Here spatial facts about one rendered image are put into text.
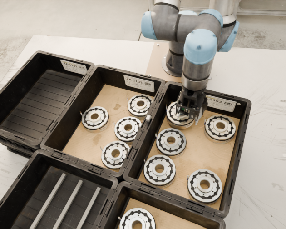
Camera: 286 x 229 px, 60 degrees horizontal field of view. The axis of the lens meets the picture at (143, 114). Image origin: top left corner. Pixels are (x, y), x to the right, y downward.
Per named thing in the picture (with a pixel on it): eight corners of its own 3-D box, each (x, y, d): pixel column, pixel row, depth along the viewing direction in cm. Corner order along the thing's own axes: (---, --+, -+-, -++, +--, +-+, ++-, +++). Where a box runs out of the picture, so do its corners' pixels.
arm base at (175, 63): (167, 51, 119) (166, 33, 111) (199, 51, 116) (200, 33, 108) (164, 73, 110) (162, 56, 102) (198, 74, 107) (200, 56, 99)
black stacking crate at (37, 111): (48, 69, 118) (37, 50, 108) (102, 83, 109) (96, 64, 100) (-9, 138, 98) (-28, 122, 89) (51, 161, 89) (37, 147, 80)
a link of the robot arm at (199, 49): (222, 28, 59) (215, 52, 54) (214, 62, 68) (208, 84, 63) (189, 22, 61) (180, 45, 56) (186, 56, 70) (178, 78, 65)
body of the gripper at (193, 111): (174, 115, 78) (175, 91, 68) (182, 95, 83) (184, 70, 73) (197, 122, 76) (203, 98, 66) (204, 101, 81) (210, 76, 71)
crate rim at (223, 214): (167, 84, 92) (167, 79, 90) (250, 104, 84) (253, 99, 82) (121, 181, 73) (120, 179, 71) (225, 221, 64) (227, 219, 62)
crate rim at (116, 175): (97, 67, 101) (96, 63, 99) (167, 84, 92) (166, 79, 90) (40, 150, 81) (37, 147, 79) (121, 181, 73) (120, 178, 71)
